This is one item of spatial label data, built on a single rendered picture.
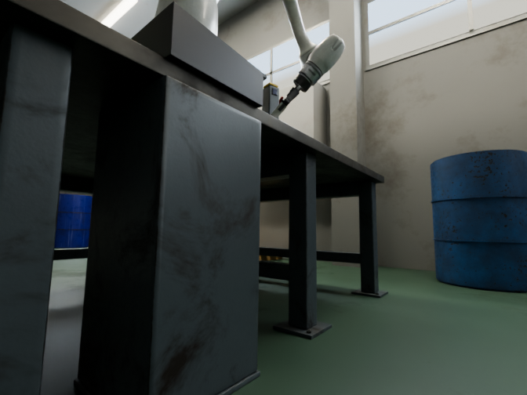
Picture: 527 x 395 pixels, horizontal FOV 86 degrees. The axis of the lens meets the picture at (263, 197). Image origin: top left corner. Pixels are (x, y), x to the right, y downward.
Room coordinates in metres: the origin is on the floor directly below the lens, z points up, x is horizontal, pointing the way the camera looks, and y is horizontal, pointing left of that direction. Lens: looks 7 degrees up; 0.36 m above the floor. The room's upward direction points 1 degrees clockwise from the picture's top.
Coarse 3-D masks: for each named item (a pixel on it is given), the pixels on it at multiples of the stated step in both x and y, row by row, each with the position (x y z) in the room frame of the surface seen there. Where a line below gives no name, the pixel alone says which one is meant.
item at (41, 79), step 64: (0, 64) 0.41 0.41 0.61; (64, 64) 0.43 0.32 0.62; (0, 128) 0.38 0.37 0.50; (64, 128) 0.44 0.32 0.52; (0, 192) 0.39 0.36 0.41; (320, 192) 1.87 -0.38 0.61; (0, 256) 0.39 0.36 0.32; (64, 256) 1.72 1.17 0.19; (320, 256) 1.88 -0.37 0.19; (0, 320) 0.40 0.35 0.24; (0, 384) 0.41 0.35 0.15
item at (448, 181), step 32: (448, 160) 1.99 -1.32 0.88; (480, 160) 1.85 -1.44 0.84; (512, 160) 1.80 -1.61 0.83; (448, 192) 2.00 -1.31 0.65; (480, 192) 1.85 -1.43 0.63; (512, 192) 1.80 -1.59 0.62; (448, 224) 2.02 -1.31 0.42; (480, 224) 1.86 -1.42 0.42; (512, 224) 1.80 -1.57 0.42; (448, 256) 2.03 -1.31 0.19; (480, 256) 1.87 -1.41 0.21; (512, 256) 1.80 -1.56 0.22; (480, 288) 1.88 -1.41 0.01; (512, 288) 1.80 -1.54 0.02
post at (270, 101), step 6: (264, 90) 1.49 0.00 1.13; (270, 90) 1.46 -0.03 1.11; (264, 96) 1.49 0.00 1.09; (270, 96) 1.46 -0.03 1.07; (276, 96) 1.48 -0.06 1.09; (264, 102) 1.49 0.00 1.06; (270, 102) 1.46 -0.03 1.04; (276, 102) 1.48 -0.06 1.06; (264, 108) 1.49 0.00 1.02; (270, 108) 1.46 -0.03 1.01
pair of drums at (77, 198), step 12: (60, 204) 4.93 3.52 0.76; (72, 204) 4.98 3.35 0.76; (84, 204) 5.11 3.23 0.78; (60, 216) 4.93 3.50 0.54; (72, 216) 4.98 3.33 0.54; (84, 216) 5.13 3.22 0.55; (60, 228) 4.93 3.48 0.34; (72, 228) 4.99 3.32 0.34; (84, 228) 5.15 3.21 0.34; (60, 240) 4.93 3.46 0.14; (72, 240) 5.00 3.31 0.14; (84, 240) 5.17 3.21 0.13
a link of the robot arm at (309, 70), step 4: (304, 64) 1.12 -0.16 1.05; (308, 64) 1.10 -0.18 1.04; (312, 64) 1.10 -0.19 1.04; (304, 68) 1.11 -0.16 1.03; (308, 68) 1.10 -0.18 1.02; (312, 68) 1.10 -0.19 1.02; (316, 68) 1.10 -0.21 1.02; (300, 72) 1.13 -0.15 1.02; (304, 72) 1.11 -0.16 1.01; (308, 72) 1.11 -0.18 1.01; (312, 72) 1.11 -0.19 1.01; (316, 72) 1.11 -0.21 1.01; (320, 72) 1.11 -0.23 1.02; (304, 76) 1.12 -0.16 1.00; (308, 76) 1.11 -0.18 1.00; (312, 76) 1.11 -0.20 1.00; (316, 76) 1.12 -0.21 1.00; (320, 76) 1.13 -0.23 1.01; (308, 80) 1.13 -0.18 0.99; (312, 80) 1.12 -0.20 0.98; (316, 80) 1.13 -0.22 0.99; (312, 84) 1.15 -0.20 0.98
